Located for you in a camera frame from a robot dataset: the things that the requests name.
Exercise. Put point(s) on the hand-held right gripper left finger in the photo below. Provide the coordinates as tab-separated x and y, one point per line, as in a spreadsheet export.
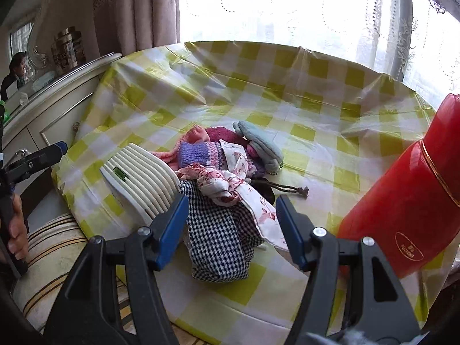
169	235

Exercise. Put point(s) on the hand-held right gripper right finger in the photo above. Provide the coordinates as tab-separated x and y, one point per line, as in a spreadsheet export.
291	235

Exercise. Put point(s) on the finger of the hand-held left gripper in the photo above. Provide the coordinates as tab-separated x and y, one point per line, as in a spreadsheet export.
43	155

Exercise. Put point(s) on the black white houndstooth cloth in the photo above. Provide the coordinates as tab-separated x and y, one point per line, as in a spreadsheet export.
219	233

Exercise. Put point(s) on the person's left hand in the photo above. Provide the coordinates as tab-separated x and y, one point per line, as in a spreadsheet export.
18	237

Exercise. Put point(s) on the round dresser drawer knob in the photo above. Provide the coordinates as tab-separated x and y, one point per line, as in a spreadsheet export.
76	126

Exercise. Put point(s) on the white dresser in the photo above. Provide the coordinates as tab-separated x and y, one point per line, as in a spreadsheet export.
54	107

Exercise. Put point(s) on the pile of mixed cloth items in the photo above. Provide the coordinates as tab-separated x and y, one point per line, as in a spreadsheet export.
251	201

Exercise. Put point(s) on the white ribbed appliance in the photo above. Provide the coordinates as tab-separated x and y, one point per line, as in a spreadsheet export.
143	179

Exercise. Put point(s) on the striped terry towel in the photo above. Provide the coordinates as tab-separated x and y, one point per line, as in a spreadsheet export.
54	251

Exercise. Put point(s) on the purple striped knit cloth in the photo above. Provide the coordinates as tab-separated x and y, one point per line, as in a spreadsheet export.
197	152

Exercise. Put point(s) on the dark glass jar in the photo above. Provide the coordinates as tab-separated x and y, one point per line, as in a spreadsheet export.
73	45
59	57

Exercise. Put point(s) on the light blue fleece glove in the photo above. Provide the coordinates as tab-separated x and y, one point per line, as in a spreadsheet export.
258	140

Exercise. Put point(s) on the magenta cloth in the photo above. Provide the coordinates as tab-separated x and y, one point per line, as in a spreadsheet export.
224	136

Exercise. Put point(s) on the dresser mirror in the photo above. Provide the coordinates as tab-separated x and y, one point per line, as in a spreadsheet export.
21	39

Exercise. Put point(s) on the red thermos flask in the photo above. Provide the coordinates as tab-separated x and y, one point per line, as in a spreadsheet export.
406	201

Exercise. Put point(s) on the yellow white checked tablecloth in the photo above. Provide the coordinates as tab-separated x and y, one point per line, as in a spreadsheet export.
287	97

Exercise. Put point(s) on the brown curtain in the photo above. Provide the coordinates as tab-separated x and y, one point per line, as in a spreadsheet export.
136	7

